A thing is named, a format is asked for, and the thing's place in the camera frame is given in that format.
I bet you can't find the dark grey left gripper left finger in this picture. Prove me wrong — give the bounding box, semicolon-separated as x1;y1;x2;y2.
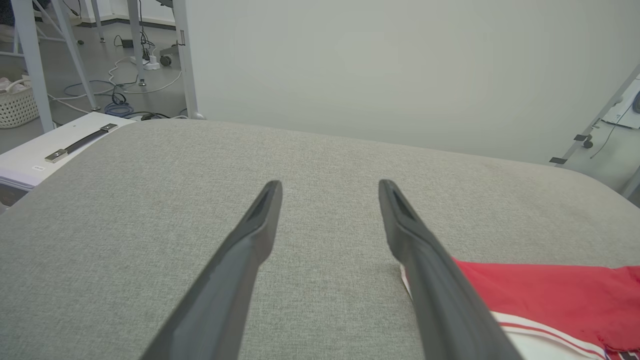
140;180;284;360

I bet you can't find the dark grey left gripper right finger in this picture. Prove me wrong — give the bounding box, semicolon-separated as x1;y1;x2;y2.
378;179;524;360

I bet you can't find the red shirt with white sleeves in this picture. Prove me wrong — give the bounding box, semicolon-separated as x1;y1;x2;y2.
399;259;640;360

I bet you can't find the white partition panel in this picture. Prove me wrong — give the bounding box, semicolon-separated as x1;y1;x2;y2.
172;0;640;167

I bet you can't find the white flat floor device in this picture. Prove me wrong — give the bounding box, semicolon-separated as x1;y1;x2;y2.
601;79;640;131

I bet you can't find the white perforated laundry basket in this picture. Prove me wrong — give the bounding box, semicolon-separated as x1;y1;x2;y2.
0;75;41;130

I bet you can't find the blue coiled cable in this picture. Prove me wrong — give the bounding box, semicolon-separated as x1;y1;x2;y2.
103;101;136;119

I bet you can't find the white equipment box black handle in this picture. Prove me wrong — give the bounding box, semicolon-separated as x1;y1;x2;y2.
0;111;137;207

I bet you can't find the grey metal support frame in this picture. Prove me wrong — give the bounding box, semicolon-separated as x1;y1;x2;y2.
549;65;640;200

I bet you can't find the white metal frame stand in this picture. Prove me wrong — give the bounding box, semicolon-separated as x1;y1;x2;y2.
10;0;102;134

